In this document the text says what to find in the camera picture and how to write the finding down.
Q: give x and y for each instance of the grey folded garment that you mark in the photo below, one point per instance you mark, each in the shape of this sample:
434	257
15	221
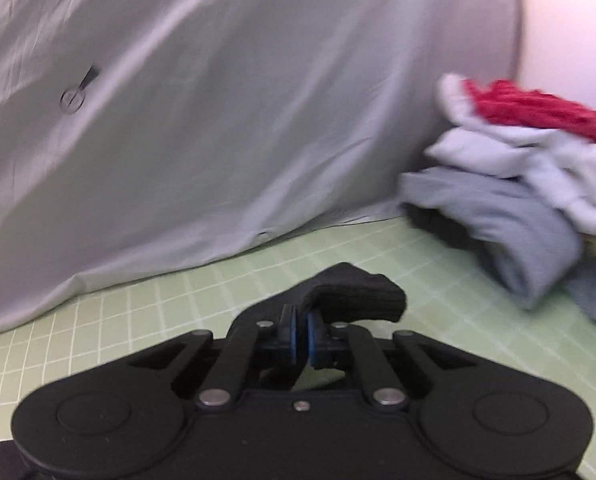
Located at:
508	230

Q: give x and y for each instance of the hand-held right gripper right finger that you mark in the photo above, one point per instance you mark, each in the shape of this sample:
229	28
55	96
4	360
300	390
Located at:
314	336

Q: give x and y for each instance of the grey carrot print sheet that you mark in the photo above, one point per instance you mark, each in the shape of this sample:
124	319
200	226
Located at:
228	110

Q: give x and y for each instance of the white garment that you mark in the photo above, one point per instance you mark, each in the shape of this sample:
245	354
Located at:
483	152

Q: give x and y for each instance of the blue denim jeans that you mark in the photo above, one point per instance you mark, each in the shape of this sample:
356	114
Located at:
595	295

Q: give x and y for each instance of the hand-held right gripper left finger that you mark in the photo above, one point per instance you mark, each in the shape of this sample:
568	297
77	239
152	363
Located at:
290	336

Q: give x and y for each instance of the dark folded garment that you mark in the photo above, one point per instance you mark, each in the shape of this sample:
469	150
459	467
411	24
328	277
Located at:
443	232

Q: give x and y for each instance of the red knit garment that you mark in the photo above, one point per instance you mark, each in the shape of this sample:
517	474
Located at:
533	110

